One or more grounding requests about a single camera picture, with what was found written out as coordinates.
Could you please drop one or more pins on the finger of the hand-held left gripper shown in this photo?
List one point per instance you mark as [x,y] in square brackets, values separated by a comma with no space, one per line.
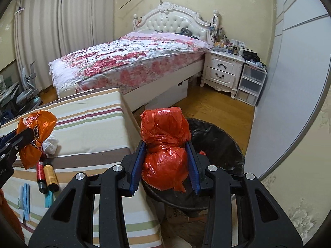
[24,135]

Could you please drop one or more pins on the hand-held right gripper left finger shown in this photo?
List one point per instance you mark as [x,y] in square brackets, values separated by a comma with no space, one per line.
[137,168]

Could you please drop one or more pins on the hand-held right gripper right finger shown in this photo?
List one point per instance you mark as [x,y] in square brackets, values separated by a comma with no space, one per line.
[192,168]

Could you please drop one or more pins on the orange snack bag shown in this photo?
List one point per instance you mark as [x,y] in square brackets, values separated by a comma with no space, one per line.
[44,124]

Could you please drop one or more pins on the blue foil packet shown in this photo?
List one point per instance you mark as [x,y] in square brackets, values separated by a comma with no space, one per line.
[26,201]

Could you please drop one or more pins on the black-lined trash bin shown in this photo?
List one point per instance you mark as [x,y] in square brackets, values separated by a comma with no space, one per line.
[219,139]

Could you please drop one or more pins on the red plastic bag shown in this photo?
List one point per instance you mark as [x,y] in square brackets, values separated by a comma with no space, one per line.
[165,139]

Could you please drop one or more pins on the person's left forearm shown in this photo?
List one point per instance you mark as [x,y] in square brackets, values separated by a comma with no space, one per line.
[10,211]

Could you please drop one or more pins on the white crumpled tissue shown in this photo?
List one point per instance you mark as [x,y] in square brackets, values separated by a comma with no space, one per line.
[51,144]

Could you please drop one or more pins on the red small bottle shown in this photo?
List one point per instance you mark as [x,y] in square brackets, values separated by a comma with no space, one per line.
[42,178]

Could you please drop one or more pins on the grey desk chair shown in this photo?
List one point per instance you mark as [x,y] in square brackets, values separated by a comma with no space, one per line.
[25,93]

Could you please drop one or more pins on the grey study desk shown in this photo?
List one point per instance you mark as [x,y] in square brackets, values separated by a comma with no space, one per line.
[7,93]

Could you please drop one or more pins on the gold small bottle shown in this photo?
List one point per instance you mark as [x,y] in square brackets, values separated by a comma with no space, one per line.
[50,177]

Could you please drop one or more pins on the brown cardboard box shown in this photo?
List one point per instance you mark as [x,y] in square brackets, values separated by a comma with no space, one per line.
[178,213]

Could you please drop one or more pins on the striped bed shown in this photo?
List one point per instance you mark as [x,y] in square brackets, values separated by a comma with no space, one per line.
[90,124]

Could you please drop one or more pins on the white storage box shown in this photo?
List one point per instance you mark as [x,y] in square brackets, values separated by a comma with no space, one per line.
[170,93]

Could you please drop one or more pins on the clear plastic drawer unit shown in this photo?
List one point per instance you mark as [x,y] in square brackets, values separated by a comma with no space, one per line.
[252,82]

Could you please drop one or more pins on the white nightstand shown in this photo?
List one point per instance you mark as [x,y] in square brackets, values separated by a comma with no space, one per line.
[222,67]

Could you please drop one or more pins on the beige curtains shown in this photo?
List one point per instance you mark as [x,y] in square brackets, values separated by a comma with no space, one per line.
[51,31]

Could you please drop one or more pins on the pink floral blanket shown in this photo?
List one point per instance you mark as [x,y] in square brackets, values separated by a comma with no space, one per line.
[124,54]

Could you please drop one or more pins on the cluster of small bottles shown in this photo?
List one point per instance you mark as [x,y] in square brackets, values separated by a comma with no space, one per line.
[230,47]

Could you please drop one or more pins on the white wardrobe door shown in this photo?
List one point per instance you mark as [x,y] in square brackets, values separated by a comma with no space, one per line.
[294,69]

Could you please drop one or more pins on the white tufted bed frame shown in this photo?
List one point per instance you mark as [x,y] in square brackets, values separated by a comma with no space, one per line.
[170,20]

